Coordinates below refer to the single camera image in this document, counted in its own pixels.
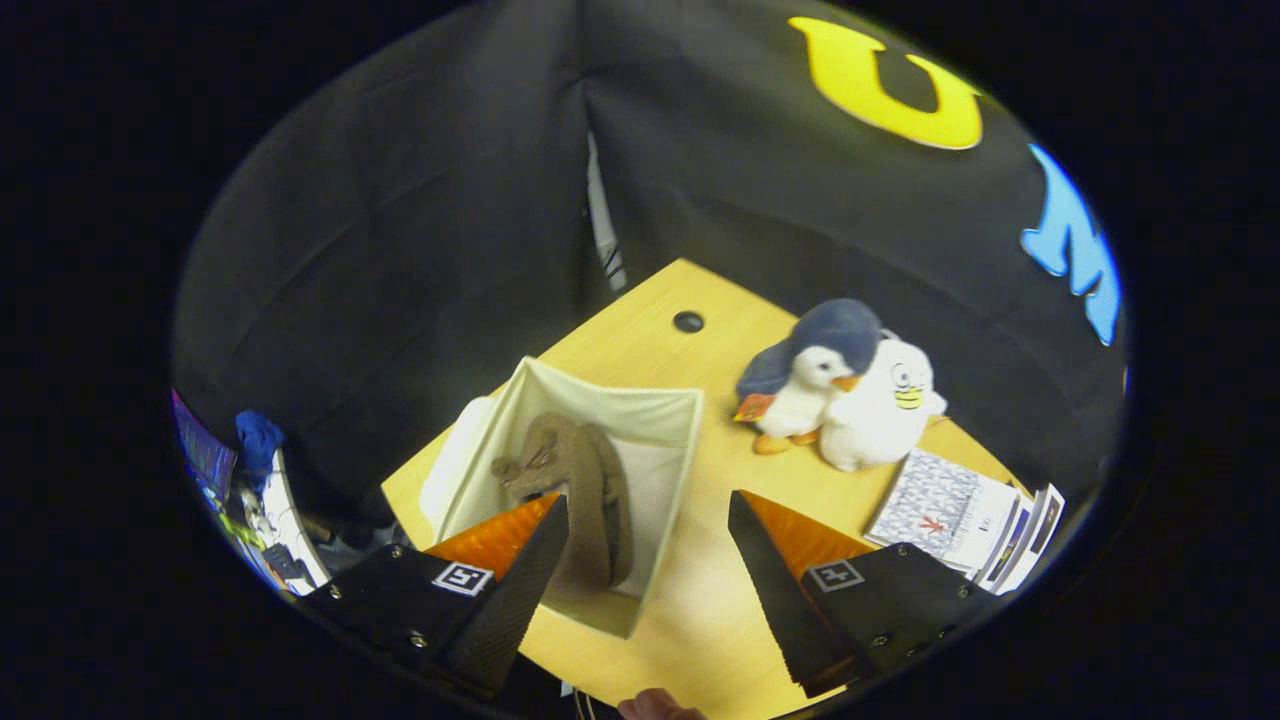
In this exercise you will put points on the grey patterned white book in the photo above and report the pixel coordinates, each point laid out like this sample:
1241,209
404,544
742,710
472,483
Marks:
930,505

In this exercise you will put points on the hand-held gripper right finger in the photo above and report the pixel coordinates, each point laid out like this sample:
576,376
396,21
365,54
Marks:
780,600

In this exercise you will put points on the cluttered white side desk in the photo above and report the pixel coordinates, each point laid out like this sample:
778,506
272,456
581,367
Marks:
290,520

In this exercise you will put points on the colourful computer screen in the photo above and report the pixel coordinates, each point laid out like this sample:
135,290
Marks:
205,455

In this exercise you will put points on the blue cloth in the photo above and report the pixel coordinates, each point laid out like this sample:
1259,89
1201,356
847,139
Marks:
258,440

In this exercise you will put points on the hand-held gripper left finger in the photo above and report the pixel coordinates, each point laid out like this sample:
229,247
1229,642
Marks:
520,600

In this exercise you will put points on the white book blue picture cover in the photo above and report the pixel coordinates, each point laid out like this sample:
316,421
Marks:
1012,540

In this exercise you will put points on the beige fabric storage box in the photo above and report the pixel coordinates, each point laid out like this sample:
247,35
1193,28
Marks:
660,470

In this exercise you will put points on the white duck plush toy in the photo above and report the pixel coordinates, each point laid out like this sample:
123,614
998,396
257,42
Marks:
880,420

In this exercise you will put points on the grey penguin plush toy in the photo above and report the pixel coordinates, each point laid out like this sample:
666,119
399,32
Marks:
840,330

